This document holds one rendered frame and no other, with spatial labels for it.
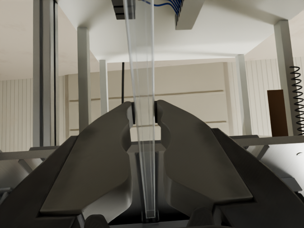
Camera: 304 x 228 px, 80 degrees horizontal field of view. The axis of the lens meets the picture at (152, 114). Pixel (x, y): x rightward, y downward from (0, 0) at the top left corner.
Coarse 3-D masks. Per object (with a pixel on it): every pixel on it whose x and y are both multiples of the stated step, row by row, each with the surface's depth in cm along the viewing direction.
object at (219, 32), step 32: (64, 0) 46; (96, 0) 46; (160, 0) 47; (224, 0) 49; (256, 0) 49; (288, 0) 50; (96, 32) 61; (160, 32) 63; (192, 32) 64; (224, 32) 65; (256, 32) 66
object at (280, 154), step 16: (160, 144) 18; (240, 144) 18; (256, 144) 18; (272, 144) 18; (288, 144) 18; (0, 160) 17; (16, 160) 18; (32, 160) 18; (160, 160) 19; (272, 160) 20; (288, 160) 20; (0, 176) 19; (16, 176) 19; (160, 176) 21; (288, 176) 23; (160, 192) 24; (128, 208) 27; (144, 208) 27; (160, 208) 27
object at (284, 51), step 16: (80, 32) 57; (288, 32) 59; (80, 48) 57; (288, 48) 59; (80, 64) 56; (240, 64) 86; (288, 64) 58; (80, 80) 56; (240, 80) 85; (288, 80) 58; (80, 96) 55; (240, 96) 86; (288, 96) 57; (80, 112) 55; (288, 112) 58; (80, 128) 54; (288, 128) 58
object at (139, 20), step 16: (128, 0) 8; (144, 0) 8; (128, 16) 9; (144, 16) 9; (128, 32) 9; (144, 32) 9; (128, 48) 10; (144, 48) 10; (144, 64) 10; (144, 80) 11; (144, 96) 12; (144, 112) 13; (144, 128) 14; (144, 144) 15; (144, 160) 17; (144, 176) 19; (144, 192) 21
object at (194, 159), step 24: (168, 120) 10; (192, 120) 10; (168, 144) 10; (192, 144) 8; (216, 144) 8; (168, 168) 7; (192, 168) 7; (216, 168) 7; (168, 192) 7; (192, 192) 6; (216, 192) 6; (240, 192) 6
